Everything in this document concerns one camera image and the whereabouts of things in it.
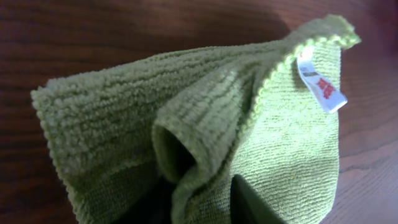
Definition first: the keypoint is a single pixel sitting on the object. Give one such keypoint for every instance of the green microfiber cloth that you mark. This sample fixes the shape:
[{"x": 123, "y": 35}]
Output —
[{"x": 267, "y": 111}]

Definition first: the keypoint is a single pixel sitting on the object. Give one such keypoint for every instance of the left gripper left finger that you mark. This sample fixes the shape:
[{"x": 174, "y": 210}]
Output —
[{"x": 152, "y": 208}]

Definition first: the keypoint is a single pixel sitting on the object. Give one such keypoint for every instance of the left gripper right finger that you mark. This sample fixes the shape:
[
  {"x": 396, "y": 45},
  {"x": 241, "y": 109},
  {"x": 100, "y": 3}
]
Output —
[{"x": 246, "y": 207}]

